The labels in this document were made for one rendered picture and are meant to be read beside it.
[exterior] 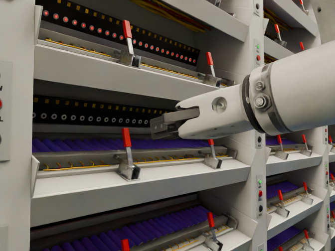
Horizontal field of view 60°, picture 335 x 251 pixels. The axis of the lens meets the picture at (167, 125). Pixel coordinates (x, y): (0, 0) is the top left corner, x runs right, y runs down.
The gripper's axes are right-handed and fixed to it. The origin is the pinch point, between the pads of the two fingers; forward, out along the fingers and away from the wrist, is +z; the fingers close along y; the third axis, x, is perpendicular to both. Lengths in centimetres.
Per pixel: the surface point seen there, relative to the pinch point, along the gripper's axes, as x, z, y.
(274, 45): 31, 3, 61
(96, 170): -5.1, 13.2, -5.0
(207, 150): -2.2, 14.5, 30.3
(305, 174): -16, 18, 113
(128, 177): -6.9, 10.0, -0.9
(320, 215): -34, 15, 113
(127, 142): -0.7, 10.3, -0.2
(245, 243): -27.9, 12.6, 38.7
